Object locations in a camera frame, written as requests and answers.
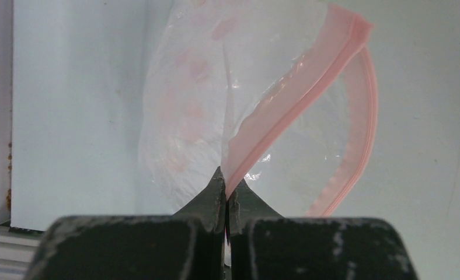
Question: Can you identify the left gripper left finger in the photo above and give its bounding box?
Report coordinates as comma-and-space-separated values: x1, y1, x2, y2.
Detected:
25, 169, 226, 279

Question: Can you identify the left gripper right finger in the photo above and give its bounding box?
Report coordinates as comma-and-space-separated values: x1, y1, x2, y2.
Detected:
226, 181, 418, 279

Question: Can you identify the clear zip top bag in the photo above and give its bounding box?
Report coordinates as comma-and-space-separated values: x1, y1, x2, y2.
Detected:
138, 1, 378, 217

